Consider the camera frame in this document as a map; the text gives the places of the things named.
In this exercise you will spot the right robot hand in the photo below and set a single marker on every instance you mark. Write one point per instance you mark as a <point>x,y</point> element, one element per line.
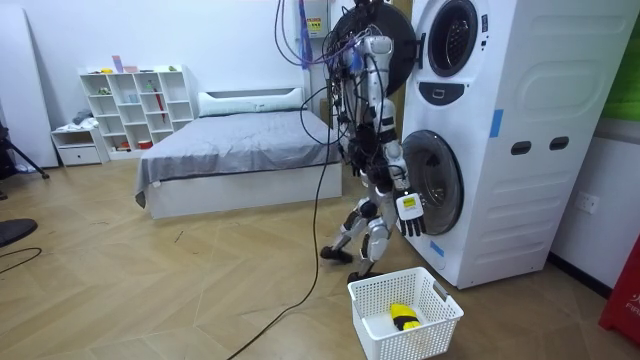
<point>410,212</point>

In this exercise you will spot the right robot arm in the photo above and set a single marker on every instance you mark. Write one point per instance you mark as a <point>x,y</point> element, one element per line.
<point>387,114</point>

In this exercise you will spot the robot legs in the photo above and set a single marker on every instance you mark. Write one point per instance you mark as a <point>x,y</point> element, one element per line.
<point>377,241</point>

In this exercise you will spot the yellow black soft toy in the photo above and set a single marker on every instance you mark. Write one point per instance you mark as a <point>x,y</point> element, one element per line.
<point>404,317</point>

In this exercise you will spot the white perforated laundry basket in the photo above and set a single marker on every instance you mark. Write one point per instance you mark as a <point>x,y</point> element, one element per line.
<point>431,326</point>

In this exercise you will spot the robot body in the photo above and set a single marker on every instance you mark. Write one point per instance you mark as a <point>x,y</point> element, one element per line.
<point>356,102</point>

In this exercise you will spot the white washing machine tower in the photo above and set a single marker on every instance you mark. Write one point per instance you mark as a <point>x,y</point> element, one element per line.
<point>525,150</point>

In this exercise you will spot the open round washer door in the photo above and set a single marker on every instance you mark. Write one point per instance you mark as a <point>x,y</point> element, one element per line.
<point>401,35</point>

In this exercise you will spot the grey bed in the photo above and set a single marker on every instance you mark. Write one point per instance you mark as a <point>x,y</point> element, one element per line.
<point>235,145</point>

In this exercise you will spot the white pillow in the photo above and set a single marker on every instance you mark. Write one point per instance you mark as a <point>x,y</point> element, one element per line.
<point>240,104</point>

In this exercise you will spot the red cabinet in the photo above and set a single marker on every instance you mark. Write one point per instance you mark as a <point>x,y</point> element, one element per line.
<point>625,300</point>

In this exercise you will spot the red container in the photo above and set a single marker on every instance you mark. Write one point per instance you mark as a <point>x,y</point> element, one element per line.
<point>145,145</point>

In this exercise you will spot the red long item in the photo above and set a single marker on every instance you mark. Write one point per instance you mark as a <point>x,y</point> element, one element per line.
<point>159,102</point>

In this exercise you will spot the white cube shelf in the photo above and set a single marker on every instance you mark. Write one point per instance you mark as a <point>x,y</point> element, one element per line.
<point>135,112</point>

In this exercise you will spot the green soft toy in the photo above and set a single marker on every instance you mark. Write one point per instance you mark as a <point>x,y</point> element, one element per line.
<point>104,91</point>

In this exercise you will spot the yellow small item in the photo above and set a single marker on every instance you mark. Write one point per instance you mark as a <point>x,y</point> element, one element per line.
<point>106,70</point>

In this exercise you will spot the white bedside cabinet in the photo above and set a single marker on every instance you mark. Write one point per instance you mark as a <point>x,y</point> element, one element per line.
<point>79,150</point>

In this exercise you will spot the grey cloth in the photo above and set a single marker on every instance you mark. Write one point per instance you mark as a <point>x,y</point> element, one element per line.
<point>82,117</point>

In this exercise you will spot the white cloth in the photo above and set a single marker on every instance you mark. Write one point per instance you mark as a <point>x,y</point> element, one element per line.
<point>75,126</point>

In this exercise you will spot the black tripod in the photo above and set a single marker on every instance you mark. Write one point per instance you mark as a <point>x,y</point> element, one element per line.
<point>22,157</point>

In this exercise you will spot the black round base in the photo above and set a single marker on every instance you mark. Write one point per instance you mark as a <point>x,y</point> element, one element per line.
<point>15,231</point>

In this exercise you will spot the white wall socket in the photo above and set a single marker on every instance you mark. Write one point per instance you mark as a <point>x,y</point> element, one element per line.
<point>586,202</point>

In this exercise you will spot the wall electrical box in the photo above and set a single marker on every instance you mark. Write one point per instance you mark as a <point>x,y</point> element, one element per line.
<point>315,20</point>

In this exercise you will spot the green wall poster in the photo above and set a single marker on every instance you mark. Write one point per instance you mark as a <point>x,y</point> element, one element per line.
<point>625,85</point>

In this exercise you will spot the white wall panel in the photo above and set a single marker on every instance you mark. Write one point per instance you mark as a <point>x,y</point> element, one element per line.
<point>25,90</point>

